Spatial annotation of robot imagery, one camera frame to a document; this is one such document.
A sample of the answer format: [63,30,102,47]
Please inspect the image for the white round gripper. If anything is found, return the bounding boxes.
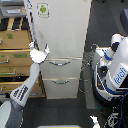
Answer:
[29,41,50,64]

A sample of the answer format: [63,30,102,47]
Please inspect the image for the white refrigerator body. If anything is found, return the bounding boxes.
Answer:
[23,0,93,100]

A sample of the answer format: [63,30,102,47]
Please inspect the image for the wooden drawer cabinet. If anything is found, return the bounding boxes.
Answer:
[0,16,47,100]

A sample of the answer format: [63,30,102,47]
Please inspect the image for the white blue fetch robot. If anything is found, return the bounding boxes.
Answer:
[92,34,128,106]

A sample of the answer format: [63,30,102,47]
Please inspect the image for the grey cable loops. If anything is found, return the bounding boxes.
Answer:
[78,43,100,94]

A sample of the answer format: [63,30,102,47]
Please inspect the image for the middle fridge drawer handle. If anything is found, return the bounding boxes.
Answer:
[49,61,71,66]

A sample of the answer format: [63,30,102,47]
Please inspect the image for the white fridge door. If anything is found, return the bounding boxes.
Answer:
[24,0,92,59]

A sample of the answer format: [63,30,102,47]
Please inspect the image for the green android sticker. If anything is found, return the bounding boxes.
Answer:
[37,3,49,18]

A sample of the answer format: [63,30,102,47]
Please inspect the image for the grey box on cabinet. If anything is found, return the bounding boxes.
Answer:
[0,6,26,17]

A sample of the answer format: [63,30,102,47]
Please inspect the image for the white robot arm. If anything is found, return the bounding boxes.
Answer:
[0,42,50,128]

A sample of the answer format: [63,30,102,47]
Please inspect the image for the bottom fridge drawer handle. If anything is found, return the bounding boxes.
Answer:
[52,79,69,84]

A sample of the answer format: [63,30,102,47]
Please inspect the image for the fridge drawer handle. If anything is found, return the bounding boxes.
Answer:
[49,61,71,66]
[52,79,69,84]

